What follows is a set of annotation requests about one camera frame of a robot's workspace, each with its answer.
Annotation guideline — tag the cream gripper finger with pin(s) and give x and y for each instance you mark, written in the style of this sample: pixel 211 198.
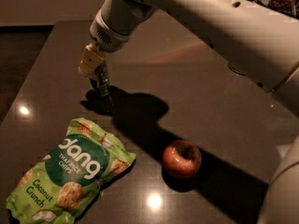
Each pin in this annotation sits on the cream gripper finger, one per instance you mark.
pixel 91 58

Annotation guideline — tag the silver redbull can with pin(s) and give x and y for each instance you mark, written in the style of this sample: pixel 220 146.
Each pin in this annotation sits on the silver redbull can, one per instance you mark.
pixel 99 79

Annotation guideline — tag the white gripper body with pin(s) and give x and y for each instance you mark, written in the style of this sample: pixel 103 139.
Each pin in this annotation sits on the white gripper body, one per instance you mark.
pixel 109 35

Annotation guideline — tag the green rice chips bag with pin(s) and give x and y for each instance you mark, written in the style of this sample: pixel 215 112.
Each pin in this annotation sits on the green rice chips bag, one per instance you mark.
pixel 59 188

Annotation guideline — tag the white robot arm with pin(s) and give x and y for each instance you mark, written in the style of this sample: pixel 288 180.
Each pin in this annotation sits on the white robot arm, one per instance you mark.
pixel 258 42

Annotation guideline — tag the dark jar of snacks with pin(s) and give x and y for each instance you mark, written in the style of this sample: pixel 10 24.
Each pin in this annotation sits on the dark jar of snacks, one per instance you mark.
pixel 287 7

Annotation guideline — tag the red apple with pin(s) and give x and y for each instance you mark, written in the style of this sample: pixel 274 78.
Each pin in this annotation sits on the red apple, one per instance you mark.
pixel 182 159

